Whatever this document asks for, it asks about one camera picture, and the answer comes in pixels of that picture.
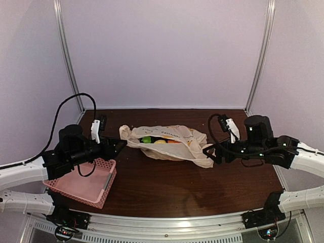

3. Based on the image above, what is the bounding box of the orange fruit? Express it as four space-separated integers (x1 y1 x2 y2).
167 140 181 143

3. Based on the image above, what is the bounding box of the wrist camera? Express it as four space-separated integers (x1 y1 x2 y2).
218 114 240 143
90 114 107 144

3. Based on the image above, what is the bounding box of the left aluminium frame post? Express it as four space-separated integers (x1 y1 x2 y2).
53 0 85 113

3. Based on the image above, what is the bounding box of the yellow fruit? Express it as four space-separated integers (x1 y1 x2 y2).
154 139 167 144

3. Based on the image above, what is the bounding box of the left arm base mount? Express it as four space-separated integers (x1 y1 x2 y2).
46 191 90 242

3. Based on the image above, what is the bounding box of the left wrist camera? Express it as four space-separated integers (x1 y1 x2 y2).
90 114 107 144

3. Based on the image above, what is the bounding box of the front aluminium rail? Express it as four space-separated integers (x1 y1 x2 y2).
25 199 307 243

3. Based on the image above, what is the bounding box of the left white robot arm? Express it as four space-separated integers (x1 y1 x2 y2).
1 120 127 225

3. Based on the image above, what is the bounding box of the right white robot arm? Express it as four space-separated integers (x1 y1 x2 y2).
203 113 323 224

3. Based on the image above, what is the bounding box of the aluminium frame post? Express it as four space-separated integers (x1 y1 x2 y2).
53 0 85 113
245 0 276 116

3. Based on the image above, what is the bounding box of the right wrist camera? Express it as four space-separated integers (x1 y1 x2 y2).
218 114 240 143

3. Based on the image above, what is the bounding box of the green fruit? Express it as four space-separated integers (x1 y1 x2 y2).
139 136 152 144

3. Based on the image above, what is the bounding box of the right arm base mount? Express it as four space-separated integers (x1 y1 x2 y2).
241 191 286 241

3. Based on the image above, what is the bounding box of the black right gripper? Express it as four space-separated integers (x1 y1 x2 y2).
202 137 267 166

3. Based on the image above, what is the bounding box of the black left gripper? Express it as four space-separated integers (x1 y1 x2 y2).
68 135 127 167

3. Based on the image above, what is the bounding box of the beige plastic bag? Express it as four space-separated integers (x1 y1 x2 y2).
119 125 214 169

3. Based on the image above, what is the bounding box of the right black camera cable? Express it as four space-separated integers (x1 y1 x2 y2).
207 113 299 168

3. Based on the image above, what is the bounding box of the left black camera cable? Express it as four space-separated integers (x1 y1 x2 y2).
0 93 97 165

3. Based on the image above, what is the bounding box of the right aluminium frame post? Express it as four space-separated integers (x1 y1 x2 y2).
245 0 276 116

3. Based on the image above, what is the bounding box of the black camera cable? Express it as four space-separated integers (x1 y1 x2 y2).
0 93 97 165
207 113 299 168

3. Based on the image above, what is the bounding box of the pink perforated plastic basket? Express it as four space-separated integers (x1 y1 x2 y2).
43 158 117 209

